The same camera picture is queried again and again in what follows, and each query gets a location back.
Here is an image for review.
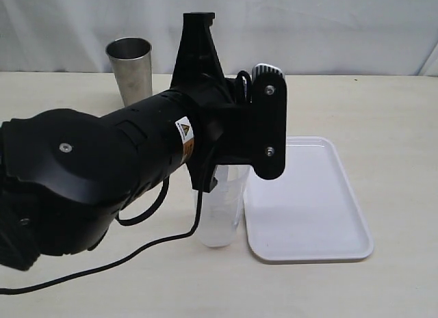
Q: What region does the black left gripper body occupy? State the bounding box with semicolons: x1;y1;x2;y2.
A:
170;70;287;191

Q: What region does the stainless steel cup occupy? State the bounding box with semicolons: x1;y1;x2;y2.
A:
105;37;153;107

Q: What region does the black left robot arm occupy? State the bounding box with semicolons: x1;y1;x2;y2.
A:
1;12;287;271

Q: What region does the clear plastic container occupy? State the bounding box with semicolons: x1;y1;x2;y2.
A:
195;165;250;248

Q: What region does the white rectangular plastic tray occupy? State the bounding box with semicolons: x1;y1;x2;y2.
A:
244;136;374;264

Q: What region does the black camera cable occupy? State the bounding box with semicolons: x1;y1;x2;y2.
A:
0;70;254;295

